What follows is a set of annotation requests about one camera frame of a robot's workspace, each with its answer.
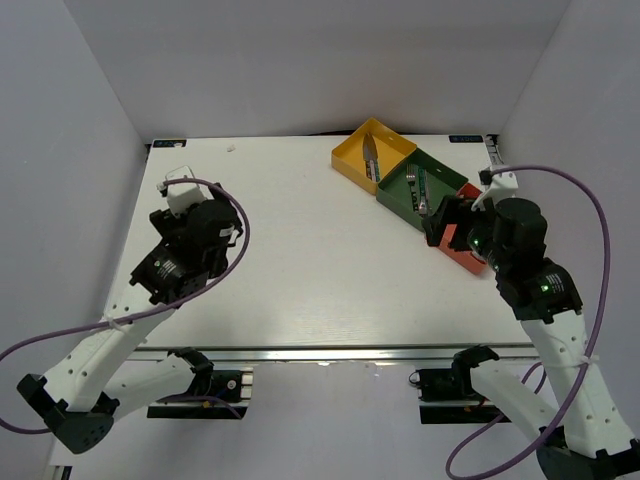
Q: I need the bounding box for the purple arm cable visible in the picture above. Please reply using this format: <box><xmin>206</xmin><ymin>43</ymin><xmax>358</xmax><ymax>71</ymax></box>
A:
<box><xmin>0</xmin><ymin>178</ymin><xmax>249</xmax><ymax>434</ymax></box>
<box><xmin>444</xmin><ymin>165</ymin><xmax>612</xmax><ymax>480</ymax></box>

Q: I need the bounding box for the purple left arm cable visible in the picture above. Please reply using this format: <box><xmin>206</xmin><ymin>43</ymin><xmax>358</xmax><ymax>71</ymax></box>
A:
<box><xmin>0</xmin><ymin>178</ymin><xmax>249</xmax><ymax>434</ymax></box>

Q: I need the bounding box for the fork with black patterned handle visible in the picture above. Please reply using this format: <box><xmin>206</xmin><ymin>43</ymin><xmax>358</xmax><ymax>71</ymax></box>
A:
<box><xmin>406</xmin><ymin>163</ymin><xmax>420</xmax><ymax>213</ymax></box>

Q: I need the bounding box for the yellow square bin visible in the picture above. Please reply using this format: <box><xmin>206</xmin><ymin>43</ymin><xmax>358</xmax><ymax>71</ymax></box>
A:
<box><xmin>331</xmin><ymin>118</ymin><xmax>417</xmax><ymax>195</ymax></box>

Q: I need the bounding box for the knife with green handle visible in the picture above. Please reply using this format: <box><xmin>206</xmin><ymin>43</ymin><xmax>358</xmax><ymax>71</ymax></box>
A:
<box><xmin>376</xmin><ymin>151</ymin><xmax>381</xmax><ymax>183</ymax></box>

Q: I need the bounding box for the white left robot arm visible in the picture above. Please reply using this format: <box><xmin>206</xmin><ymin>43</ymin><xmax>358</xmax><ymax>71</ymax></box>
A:
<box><xmin>17</xmin><ymin>196</ymin><xmax>249</xmax><ymax>454</ymax></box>

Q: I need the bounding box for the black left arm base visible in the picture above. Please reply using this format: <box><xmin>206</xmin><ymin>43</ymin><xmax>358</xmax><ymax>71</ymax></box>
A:
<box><xmin>146</xmin><ymin>347</ymin><xmax>252</xmax><ymax>420</ymax></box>

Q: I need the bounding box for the knife with black patterned handle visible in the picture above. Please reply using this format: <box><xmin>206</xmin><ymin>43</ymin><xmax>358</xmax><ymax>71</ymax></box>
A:
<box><xmin>367</xmin><ymin>160</ymin><xmax>378</xmax><ymax>183</ymax></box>

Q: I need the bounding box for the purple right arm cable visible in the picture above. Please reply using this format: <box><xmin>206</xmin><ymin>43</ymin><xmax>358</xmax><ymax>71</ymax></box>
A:
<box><xmin>444</xmin><ymin>165</ymin><xmax>612</xmax><ymax>480</ymax></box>

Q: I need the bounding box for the knife with pink handle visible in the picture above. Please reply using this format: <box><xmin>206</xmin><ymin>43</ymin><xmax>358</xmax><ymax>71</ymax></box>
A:
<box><xmin>363</xmin><ymin>133</ymin><xmax>377</xmax><ymax>161</ymax></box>

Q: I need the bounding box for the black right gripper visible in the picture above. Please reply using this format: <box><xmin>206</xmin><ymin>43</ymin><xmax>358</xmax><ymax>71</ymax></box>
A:
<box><xmin>420</xmin><ymin>195</ymin><xmax>509</xmax><ymax>273</ymax></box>

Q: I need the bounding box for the green square bin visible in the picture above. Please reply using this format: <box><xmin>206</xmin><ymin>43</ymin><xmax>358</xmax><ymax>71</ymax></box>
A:
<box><xmin>376</xmin><ymin>149</ymin><xmax>468</xmax><ymax>234</ymax></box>

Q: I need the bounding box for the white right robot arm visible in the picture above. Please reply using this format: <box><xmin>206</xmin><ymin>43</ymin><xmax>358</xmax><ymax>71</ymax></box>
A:
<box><xmin>422</xmin><ymin>195</ymin><xmax>639</xmax><ymax>479</ymax></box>

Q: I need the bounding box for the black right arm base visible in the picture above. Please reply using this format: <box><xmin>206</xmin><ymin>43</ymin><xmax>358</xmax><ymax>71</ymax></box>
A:
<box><xmin>408</xmin><ymin>368</ymin><xmax>510</xmax><ymax>425</ymax></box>

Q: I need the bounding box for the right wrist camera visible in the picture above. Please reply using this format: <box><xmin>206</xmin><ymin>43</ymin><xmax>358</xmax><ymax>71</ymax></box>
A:
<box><xmin>471</xmin><ymin>165</ymin><xmax>519</xmax><ymax>211</ymax></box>

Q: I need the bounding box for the orange square bin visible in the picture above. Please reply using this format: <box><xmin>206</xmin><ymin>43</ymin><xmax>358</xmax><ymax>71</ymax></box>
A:
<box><xmin>439</xmin><ymin>183</ymin><xmax>487</xmax><ymax>276</ymax></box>

